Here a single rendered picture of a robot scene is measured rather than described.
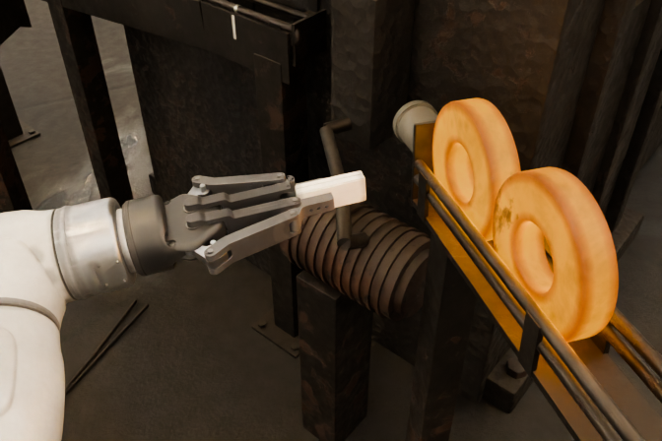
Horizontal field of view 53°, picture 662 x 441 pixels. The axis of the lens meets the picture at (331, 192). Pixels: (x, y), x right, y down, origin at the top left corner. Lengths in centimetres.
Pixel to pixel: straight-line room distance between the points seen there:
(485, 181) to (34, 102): 194
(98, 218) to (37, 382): 16
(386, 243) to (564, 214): 38
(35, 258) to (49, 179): 139
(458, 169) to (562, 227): 23
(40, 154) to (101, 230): 152
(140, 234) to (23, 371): 15
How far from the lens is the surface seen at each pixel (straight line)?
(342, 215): 88
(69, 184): 199
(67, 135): 221
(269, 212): 65
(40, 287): 64
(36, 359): 59
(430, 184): 76
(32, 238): 65
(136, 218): 65
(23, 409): 57
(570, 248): 56
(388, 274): 88
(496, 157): 66
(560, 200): 57
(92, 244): 64
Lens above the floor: 113
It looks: 38 degrees down
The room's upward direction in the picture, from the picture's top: straight up
